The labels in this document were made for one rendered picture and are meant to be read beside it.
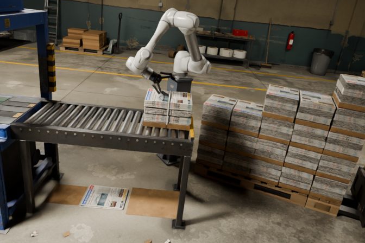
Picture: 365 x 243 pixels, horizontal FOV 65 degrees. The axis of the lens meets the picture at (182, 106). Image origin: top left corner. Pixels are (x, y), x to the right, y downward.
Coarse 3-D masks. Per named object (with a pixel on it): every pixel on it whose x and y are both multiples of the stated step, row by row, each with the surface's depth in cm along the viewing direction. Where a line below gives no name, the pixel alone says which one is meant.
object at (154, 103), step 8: (152, 96) 229; (160, 96) 231; (144, 104) 221; (152, 104) 221; (160, 104) 221; (144, 112) 224; (152, 112) 224; (160, 112) 224; (144, 120) 227; (152, 120) 227; (160, 120) 227
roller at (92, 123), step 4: (100, 108) 253; (100, 112) 246; (96, 116) 237; (100, 116) 244; (92, 120) 228; (96, 120) 232; (88, 124) 222; (92, 124) 224; (88, 128) 216; (92, 128) 222
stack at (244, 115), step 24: (216, 96) 312; (216, 120) 288; (240, 120) 279; (264, 120) 271; (240, 144) 286; (264, 144) 277; (312, 144) 262; (216, 168) 305; (240, 168) 294; (264, 168) 285; (288, 168) 277; (312, 168) 268; (264, 192) 294; (288, 192) 284
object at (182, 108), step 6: (174, 96) 235; (180, 96) 237; (186, 96) 237; (174, 102) 222; (180, 102) 224; (186, 102) 225; (174, 108) 222; (180, 108) 223; (186, 108) 222; (174, 114) 224; (180, 114) 224; (186, 114) 224; (174, 120) 227; (180, 120) 227; (186, 120) 227
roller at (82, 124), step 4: (92, 108) 251; (96, 108) 254; (92, 112) 245; (88, 116) 235; (92, 116) 242; (84, 120) 227; (88, 120) 231; (80, 124) 220; (84, 124) 223; (80, 128) 216
